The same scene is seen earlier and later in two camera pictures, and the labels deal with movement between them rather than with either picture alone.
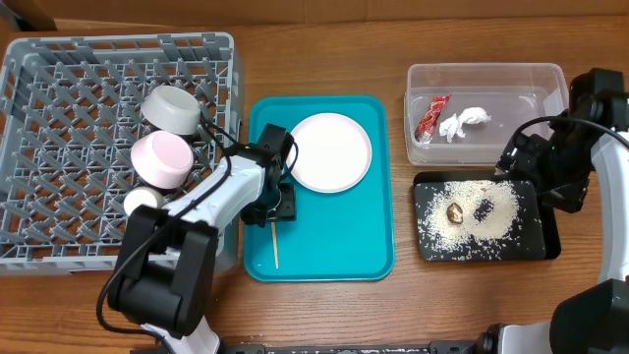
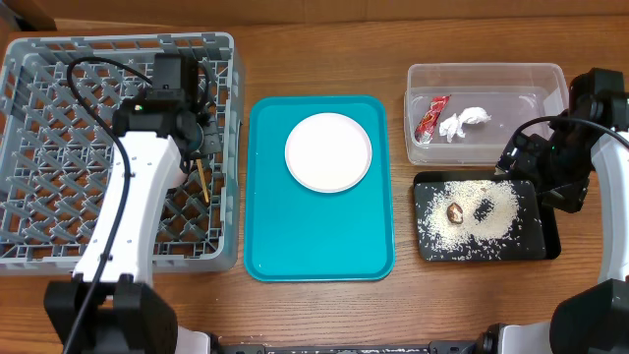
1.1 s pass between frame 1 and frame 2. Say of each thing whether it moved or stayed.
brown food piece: stayed
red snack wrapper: stayed
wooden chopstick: moved
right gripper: stayed
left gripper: moved
